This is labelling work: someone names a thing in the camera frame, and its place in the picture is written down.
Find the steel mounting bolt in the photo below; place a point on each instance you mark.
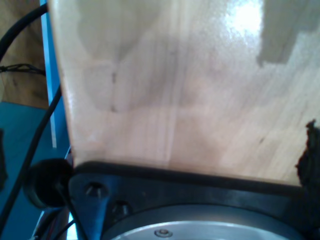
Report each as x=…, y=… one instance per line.
x=96, y=190
x=121, y=208

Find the blue sofa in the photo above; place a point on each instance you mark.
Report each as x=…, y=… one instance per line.
x=17, y=117

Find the blue metal frame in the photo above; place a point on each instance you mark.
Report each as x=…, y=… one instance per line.
x=48, y=75

